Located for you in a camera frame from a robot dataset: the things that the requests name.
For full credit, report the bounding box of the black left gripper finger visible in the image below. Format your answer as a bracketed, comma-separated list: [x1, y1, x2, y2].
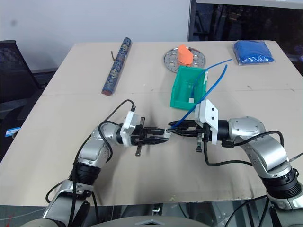
[144, 127, 167, 137]
[141, 137, 169, 146]

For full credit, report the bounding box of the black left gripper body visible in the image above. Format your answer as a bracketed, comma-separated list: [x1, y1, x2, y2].
[129, 116, 150, 157]

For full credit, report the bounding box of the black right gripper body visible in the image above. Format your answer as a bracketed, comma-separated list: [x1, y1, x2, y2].
[195, 120, 213, 154]

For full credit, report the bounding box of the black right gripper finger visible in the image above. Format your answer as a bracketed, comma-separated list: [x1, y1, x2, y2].
[168, 120, 197, 130]
[170, 128, 204, 139]

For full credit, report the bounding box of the blue cable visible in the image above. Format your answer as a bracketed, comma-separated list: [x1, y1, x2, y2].
[189, 57, 234, 100]
[169, 64, 229, 130]

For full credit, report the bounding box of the green plastic bin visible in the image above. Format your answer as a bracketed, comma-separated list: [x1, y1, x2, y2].
[169, 65, 209, 111]

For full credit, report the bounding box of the perforated round metal plate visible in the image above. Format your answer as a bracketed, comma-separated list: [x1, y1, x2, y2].
[163, 46, 207, 72]

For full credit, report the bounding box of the orange foam block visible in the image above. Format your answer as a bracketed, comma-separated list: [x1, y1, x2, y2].
[177, 44, 194, 66]

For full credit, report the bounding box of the blue patterned rolled scroll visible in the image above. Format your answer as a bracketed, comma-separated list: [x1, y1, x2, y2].
[101, 37, 133, 96]

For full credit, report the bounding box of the grey rounded robot housing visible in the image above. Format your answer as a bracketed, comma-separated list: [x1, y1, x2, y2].
[88, 215, 207, 227]

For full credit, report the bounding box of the blue filled plastic bag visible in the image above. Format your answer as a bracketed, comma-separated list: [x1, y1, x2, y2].
[232, 40, 276, 66]

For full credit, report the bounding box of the large dark screen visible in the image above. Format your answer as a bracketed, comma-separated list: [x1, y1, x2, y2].
[188, 0, 303, 78]

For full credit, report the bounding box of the blue and white label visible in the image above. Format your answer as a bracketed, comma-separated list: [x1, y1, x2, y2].
[5, 128, 21, 138]

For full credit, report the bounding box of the black office chair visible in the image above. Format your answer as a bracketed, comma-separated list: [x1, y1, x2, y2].
[0, 40, 46, 163]

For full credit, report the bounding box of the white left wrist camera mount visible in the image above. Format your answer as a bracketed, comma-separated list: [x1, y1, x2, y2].
[119, 110, 138, 147]

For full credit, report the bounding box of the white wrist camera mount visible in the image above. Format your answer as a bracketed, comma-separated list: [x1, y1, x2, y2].
[119, 110, 138, 147]
[194, 99, 219, 145]

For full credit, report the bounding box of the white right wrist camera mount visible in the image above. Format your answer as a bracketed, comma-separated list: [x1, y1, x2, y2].
[194, 99, 219, 145]

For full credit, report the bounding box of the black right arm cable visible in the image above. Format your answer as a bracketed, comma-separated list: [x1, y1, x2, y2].
[203, 131, 303, 166]

